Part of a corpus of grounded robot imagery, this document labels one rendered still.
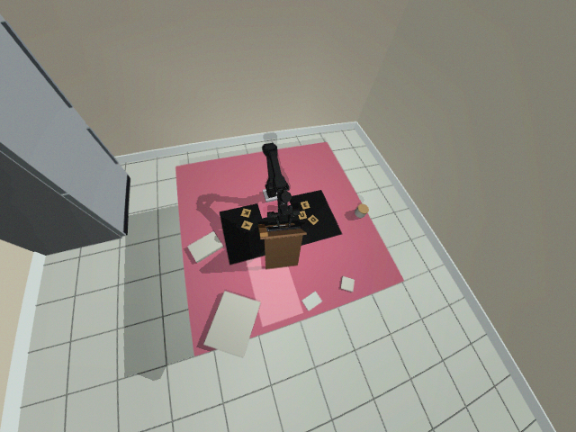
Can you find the small grey cylinder with tan lid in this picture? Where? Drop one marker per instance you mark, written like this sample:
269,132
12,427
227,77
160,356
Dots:
361,210

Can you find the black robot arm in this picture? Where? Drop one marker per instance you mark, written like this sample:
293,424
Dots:
276,182

